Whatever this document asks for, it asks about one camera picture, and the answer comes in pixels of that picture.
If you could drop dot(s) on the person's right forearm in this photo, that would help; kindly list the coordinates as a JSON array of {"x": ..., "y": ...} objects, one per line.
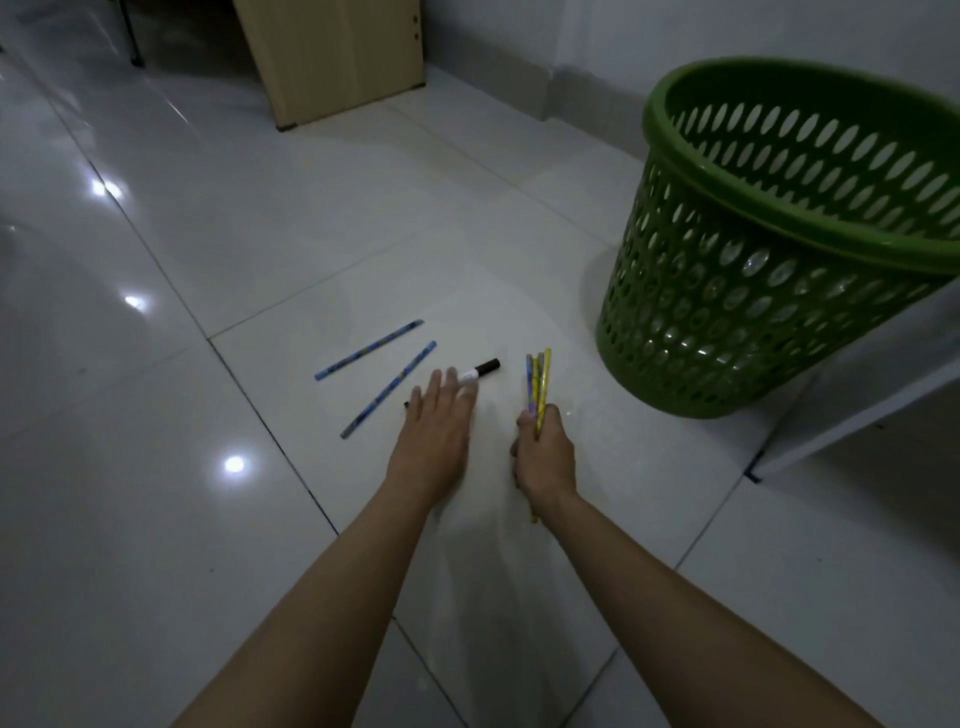
[{"x": 675, "y": 622}]

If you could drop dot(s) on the black capped white marker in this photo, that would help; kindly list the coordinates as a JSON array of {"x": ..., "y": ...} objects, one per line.
[{"x": 486, "y": 367}]

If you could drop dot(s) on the person's right fingers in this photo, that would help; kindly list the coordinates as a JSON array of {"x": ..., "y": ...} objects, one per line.
[{"x": 551, "y": 424}]

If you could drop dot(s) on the person's left forearm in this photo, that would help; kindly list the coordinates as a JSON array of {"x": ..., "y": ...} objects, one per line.
[{"x": 322, "y": 600}]

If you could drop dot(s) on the grey patterned pencil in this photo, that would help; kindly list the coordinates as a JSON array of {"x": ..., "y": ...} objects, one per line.
[{"x": 538, "y": 382}]

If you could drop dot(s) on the person's left hand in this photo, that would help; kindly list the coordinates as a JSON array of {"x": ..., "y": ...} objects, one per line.
[{"x": 433, "y": 439}]

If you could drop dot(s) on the blue and yellow pencil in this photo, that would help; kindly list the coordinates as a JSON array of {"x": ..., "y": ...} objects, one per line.
[{"x": 529, "y": 382}]

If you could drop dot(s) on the green perforated plastic basket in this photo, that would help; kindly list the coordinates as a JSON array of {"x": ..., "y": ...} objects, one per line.
[{"x": 757, "y": 247}]

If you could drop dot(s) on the blue patterned pencil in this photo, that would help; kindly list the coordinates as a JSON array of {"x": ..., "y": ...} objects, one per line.
[
  {"x": 390, "y": 388},
  {"x": 369, "y": 349}
]

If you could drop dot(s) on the light wooden cabinet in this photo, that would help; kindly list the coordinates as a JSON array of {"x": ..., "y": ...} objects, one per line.
[{"x": 337, "y": 56}]

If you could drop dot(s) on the black chair leg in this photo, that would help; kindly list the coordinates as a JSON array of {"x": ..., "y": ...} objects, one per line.
[{"x": 133, "y": 34}]

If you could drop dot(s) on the white furniture panel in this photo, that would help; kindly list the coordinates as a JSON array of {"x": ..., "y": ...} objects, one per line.
[{"x": 862, "y": 375}]

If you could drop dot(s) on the person's left little finger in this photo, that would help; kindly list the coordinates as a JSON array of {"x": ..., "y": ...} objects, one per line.
[{"x": 415, "y": 403}]

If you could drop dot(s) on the person's right hand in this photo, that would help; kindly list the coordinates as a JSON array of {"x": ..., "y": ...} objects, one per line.
[{"x": 546, "y": 461}]

